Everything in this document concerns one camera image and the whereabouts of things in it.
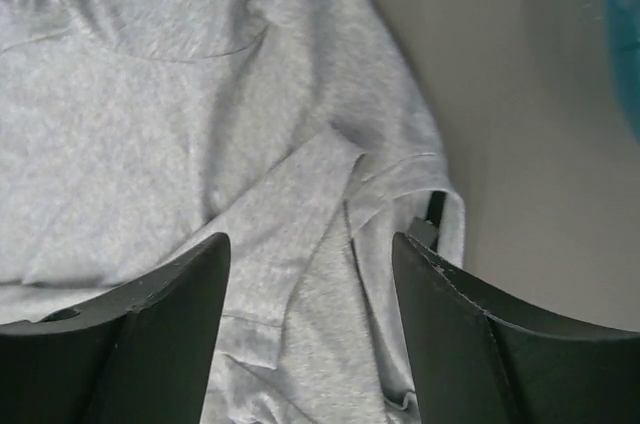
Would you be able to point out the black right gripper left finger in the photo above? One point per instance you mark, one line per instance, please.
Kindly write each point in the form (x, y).
(140, 353)

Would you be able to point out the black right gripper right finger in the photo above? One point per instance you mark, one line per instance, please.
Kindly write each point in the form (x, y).
(480, 355)

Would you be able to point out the grey adidas t-shirt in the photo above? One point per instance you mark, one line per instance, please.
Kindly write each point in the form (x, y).
(131, 130)

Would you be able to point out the teal plastic bin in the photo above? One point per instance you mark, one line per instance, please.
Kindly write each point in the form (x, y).
(622, 20)

